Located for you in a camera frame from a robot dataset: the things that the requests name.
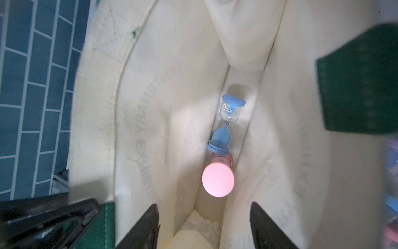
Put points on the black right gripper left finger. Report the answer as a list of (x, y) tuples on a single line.
[(144, 234)]

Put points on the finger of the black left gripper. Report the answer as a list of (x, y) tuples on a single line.
[(48, 222)]

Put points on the cream canvas tote bag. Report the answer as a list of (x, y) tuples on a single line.
[(320, 81)]

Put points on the blue hourglass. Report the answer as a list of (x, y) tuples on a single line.
[(221, 138)]

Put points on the large pink hourglass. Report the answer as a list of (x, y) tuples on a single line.
[(218, 177)]

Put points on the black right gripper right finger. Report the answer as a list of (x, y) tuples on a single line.
[(266, 233)]

